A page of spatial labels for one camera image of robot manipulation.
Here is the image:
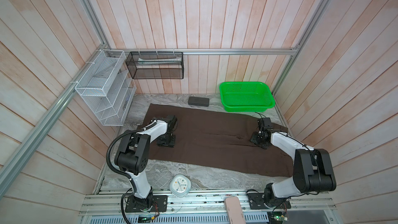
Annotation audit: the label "white alarm clock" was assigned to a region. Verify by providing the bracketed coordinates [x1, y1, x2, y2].
[170, 174, 192, 198]

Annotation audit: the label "black wire mesh basket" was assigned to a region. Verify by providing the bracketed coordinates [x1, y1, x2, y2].
[125, 51, 184, 79]

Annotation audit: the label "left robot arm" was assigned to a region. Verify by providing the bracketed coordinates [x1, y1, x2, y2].
[106, 115, 177, 209]

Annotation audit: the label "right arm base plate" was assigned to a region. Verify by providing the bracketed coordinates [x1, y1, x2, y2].
[246, 191, 291, 209]

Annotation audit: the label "green plastic basket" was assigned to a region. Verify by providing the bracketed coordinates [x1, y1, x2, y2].
[219, 82, 275, 113]

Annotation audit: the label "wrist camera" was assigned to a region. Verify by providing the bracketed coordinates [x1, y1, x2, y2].
[165, 115, 178, 132]
[258, 117, 273, 132]

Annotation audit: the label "pink flat device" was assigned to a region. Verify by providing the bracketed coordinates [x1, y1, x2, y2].
[224, 197, 246, 224]

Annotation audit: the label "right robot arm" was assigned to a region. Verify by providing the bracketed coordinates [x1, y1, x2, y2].
[250, 131, 337, 208]

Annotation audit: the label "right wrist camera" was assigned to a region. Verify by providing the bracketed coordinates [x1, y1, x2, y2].
[258, 117, 273, 132]

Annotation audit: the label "brown trousers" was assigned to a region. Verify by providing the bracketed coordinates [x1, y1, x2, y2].
[143, 104, 293, 177]

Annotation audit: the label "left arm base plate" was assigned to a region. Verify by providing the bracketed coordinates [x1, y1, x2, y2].
[124, 195, 168, 213]

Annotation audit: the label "white wire mesh shelf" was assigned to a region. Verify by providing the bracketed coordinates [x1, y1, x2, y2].
[75, 50, 136, 127]

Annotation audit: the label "dark grey rectangular case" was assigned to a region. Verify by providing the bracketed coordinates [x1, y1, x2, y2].
[188, 96, 210, 107]

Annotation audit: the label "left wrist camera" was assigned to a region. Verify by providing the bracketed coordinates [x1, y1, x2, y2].
[165, 115, 178, 132]

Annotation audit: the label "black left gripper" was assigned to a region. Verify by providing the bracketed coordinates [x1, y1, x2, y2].
[157, 132, 176, 148]

